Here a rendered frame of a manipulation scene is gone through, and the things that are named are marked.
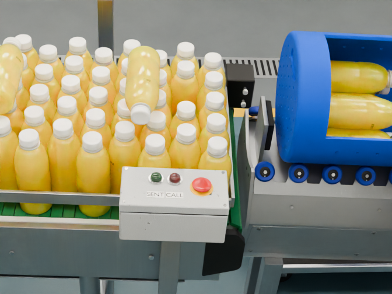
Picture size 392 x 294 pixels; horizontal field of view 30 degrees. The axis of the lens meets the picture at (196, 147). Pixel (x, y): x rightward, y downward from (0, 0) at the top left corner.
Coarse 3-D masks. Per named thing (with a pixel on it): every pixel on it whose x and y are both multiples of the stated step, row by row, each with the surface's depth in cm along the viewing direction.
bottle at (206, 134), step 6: (204, 132) 152; (210, 132) 151; (216, 132) 151; (222, 132) 152; (198, 138) 154; (204, 138) 152; (228, 138) 153; (204, 144) 152; (228, 144) 154; (204, 150) 153; (228, 150) 155
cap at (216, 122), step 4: (208, 116) 151; (212, 116) 151; (216, 116) 151; (220, 116) 152; (208, 120) 150; (212, 120) 150; (216, 120) 151; (220, 120) 151; (224, 120) 151; (208, 124) 150; (212, 124) 150; (216, 124) 150; (220, 124) 150; (224, 124) 150; (212, 128) 150; (216, 128) 150; (220, 128) 150
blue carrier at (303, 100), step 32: (320, 32) 156; (288, 64) 157; (320, 64) 146; (384, 64) 170; (288, 96) 156; (320, 96) 145; (384, 96) 174; (288, 128) 154; (320, 128) 147; (384, 128) 173; (288, 160) 156; (320, 160) 155; (352, 160) 154; (384, 160) 154
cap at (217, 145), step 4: (216, 136) 147; (212, 140) 146; (216, 140) 146; (220, 140) 146; (224, 140) 146; (208, 144) 145; (212, 144) 145; (216, 144) 145; (220, 144) 145; (224, 144) 145; (208, 148) 146; (212, 148) 144; (216, 148) 144; (220, 148) 144; (224, 148) 145; (212, 152) 145; (216, 152) 145; (220, 152) 145; (224, 152) 146
